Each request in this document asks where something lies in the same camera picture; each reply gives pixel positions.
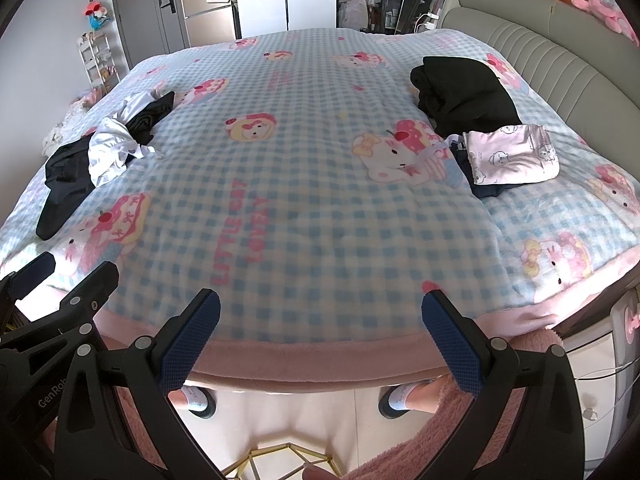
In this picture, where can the pink plush toy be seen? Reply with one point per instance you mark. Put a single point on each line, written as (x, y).
(605, 10)

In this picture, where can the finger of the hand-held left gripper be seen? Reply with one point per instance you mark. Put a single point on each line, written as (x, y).
(95, 282)
(30, 272)

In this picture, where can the person's right shoe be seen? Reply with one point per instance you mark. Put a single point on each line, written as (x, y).
(400, 402)

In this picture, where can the person's left shoe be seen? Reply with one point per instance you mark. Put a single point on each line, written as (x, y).
(197, 402)

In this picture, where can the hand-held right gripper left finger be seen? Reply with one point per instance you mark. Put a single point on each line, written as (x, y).
(192, 345)

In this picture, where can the person's shoe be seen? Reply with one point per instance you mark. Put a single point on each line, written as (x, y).
(400, 402)
(197, 402)

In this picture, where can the pink printed folded garment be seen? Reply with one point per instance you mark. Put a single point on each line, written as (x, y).
(505, 155)

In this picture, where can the black folded garment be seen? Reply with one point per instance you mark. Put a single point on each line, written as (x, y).
(460, 95)

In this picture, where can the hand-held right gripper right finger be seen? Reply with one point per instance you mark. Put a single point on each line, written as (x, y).
(450, 345)

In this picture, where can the white nightstand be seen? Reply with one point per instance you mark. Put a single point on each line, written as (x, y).
(595, 385)

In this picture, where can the white shirt with black trim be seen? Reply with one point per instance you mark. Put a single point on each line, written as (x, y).
(107, 150)

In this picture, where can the black crumpled garment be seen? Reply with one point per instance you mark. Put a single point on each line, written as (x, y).
(65, 185)

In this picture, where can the red and blue plush toy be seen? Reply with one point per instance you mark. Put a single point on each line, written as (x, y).
(96, 15)

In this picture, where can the grey door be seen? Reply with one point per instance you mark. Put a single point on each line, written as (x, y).
(145, 10)

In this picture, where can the white shelf rack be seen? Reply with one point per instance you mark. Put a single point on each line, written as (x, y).
(100, 60)

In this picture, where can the blue checked printed blanket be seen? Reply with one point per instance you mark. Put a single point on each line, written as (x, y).
(320, 210)

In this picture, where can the grey padded headboard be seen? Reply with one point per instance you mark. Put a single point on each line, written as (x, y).
(575, 60)

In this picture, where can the navy folded garment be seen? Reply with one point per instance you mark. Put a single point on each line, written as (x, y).
(480, 187)

